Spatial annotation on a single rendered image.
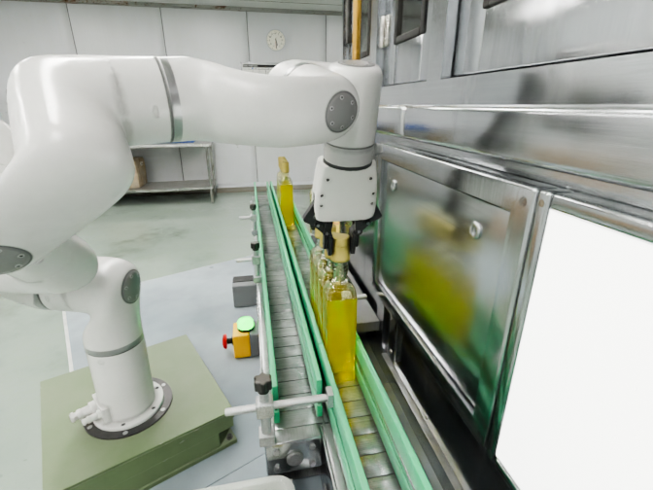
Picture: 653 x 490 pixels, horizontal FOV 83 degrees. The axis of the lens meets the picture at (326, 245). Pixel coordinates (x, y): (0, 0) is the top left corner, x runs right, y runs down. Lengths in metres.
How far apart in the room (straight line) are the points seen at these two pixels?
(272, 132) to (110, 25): 6.39
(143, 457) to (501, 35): 0.84
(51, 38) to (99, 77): 6.58
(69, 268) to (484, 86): 0.59
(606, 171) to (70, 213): 0.44
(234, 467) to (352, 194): 0.56
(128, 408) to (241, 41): 6.02
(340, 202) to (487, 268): 0.24
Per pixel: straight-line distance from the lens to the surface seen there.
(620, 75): 0.40
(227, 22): 6.54
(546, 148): 0.41
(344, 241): 0.64
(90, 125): 0.37
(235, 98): 0.41
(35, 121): 0.38
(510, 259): 0.44
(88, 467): 0.81
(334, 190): 0.57
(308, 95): 0.41
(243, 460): 0.85
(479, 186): 0.48
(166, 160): 6.63
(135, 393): 0.81
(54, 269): 0.60
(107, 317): 0.71
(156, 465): 0.83
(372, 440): 0.69
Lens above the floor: 1.39
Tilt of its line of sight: 21 degrees down
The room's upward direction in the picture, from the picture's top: straight up
